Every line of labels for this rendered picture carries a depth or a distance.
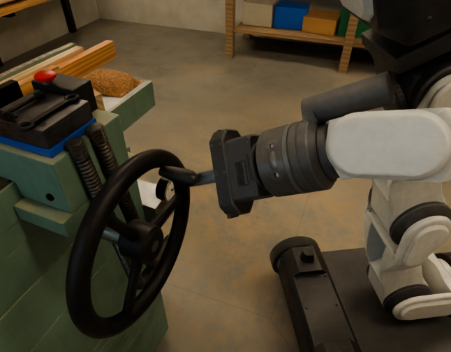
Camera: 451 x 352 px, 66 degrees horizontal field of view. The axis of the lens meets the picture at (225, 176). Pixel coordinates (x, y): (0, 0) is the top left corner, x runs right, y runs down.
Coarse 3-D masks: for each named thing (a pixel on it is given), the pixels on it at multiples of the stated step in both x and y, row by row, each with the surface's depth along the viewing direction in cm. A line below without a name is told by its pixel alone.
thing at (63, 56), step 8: (72, 48) 78; (80, 48) 78; (56, 56) 74; (64, 56) 75; (72, 56) 77; (40, 64) 71; (48, 64) 72; (56, 64) 73; (24, 72) 68; (32, 72) 69
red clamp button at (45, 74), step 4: (40, 72) 50; (44, 72) 50; (48, 72) 50; (52, 72) 50; (36, 76) 49; (40, 76) 49; (44, 76) 49; (48, 76) 49; (52, 76) 50; (56, 76) 50; (36, 80) 49; (40, 80) 49; (44, 80) 49; (48, 80) 49
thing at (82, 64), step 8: (96, 48) 81; (104, 48) 82; (112, 48) 85; (80, 56) 77; (88, 56) 78; (96, 56) 81; (104, 56) 83; (112, 56) 86; (64, 64) 74; (72, 64) 75; (80, 64) 77; (88, 64) 79; (96, 64) 81; (64, 72) 73; (72, 72) 75; (80, 72) 77; (88, 72) 80
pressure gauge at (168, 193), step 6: (162, 180) 83; (168, 180) 83; (156, 186) 83; (162, 186) 83; (168, 186) 83; (156, 192) 83; (162, 192) 83; (168, 192) 84; (174, 192) 87; (162, 198) 84; (168, 198) 85
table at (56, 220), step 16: (144, 80) 77; (112, 96) 71; (128, 96) 71; (144, 96) 75; (112, 112) 67; (128, 112) 72; (144, 112) 77; (0, 192) 49; (16, 192) 51; (0, 208) 49; (16, 208) 51; (32, 208) 51; (48, 208) 51; (80, 208) 51; (0, 224) 50; (48, 224) 50; (64, 224) 49
